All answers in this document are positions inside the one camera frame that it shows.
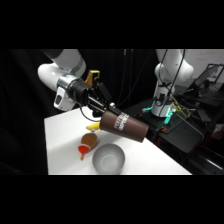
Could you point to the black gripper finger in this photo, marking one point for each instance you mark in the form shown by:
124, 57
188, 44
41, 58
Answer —
96, 112
111, 106

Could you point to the grey bowl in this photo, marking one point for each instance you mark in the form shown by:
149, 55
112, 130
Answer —
108, 159

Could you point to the yellow wrist camera mount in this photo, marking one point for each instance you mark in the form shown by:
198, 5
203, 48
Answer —
92, 77

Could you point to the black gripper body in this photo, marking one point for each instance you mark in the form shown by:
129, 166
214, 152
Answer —
87, 95

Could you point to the black robot stand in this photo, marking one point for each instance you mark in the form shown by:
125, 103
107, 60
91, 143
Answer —
180, 131

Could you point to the black monitor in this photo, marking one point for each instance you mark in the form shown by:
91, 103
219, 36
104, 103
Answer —
208, 78

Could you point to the yellow banana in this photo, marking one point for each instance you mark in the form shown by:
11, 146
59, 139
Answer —
93, 126

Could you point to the brown paper cup white print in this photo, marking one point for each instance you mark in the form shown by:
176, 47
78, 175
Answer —
128, 128

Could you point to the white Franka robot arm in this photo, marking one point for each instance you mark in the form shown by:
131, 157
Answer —
50, 75

